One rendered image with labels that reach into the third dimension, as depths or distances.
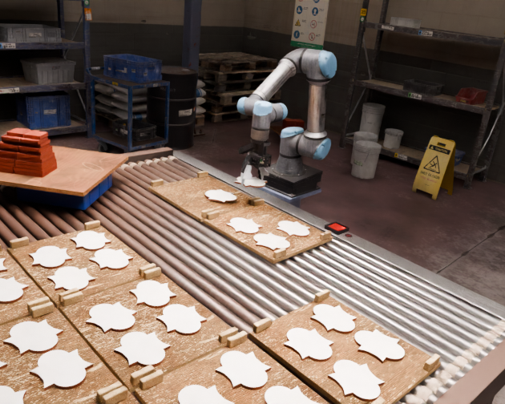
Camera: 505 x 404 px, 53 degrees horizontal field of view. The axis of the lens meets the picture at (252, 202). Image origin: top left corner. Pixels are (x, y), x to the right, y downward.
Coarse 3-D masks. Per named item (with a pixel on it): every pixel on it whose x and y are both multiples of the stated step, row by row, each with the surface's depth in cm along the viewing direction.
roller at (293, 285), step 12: (120, 180) 250; (144, 192) 237; (156, 204) 229; (168, 204) 226; (180, 216) 217; (204, 228) 208; (216, 240) 201; (240, 252) 192; (252, 264) 187; (264, 264) 185; (276, 276) 180; (300, 288) 173; (312, 300) 168; (444, 372) 139; (444, 384) 137
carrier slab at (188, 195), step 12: (180, 180) 250; (192, 180) 252; (204, 180) 254; (216, 180) 255; (156, 192) 235; (168, 192) 235; (180, 192) 236; (192, 192) 238; (204, 192) 239; (240, 192) 243; (180, 204) 223; (192, 204) 225; (204, 204) 226; (216, 204) 227; (228, 204) 229; (240, 204) 230; (192, 216) 216
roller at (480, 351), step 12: (144, 168) 270; (168, 180) 256; (324, 264) 190; (336, 276) 185; (348, 276) 183; (360, 288) 178; (372, 288) 177; (384, 300) 172; (408, 312) 166; (432, 324) 161; (444, 336) 157; (456, 336) 156; (468, 348) 152; (480, 348) 151
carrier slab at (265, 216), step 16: (256, 208) 227; (272, 208) 229; (208, 224) 210; (224, 224) 209; (272, 224) 213; (304, 224) 217; (240, 240) 197; (288, 240) 201; (304, 240) 202; (320, 240) 204; (272, 256) 188; (288, 256) 191
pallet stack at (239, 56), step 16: (208, 64) 728; (224, 64) 710; (240, 64) 790; (256, 64) 807; (272, 64) 786; (208, 80) 742; (224, 80) 720; (240, 80) 743; (256, 80) 763; (208, 96) 748; (224, 96) 713; (240, 96) 791; (272, 96) 791; (208, 112) 744; (224, 112) 743
